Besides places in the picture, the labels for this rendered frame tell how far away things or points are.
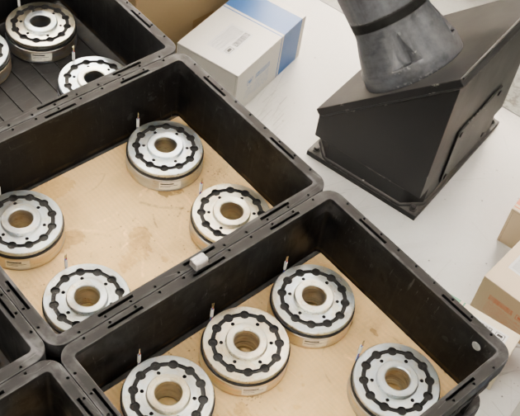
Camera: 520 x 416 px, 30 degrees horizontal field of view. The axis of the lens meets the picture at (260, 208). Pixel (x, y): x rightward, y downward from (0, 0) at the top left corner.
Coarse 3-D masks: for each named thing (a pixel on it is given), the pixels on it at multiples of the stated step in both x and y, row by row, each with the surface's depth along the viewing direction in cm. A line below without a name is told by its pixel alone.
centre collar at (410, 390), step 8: (384, 368) 110; (392, 368) 111; (400, 368) 110; (408, 368) 110; (376, 376) 109; (384, 376) 109; (408, 376) 110; (416, 376) 110; (384, 384) 109; (416, 384) 109; (384, 392) 108; (392, 392) 108; (400, 392) 108; (408, 392) 108
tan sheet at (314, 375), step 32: (320, 256) 124; (352, 288) 121; (352, 320) 118; (384, 320) 119; (192, 352) 113; (320, 352) 115; (352, 352) 115; (288, 384) 112; (320, 384) 112; (448, 384) 114
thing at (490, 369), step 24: (336, 192) 118; (288, 216) 115; (360, 216) 116; (240, 240) 112; (264, 240) 113; (384, 240) 114; (216, 264) 109; (408, 264) 112; (168, 288) 106; (432, 288) 110; (144, 312) 104; (456, 312) 109; (96, 336) 101; (480, 336) 107; (72, 360) 99; (504, 360) 105; (96, 384) 98; (480, 384) 103; (432, 408) 100; (456, 408) 103
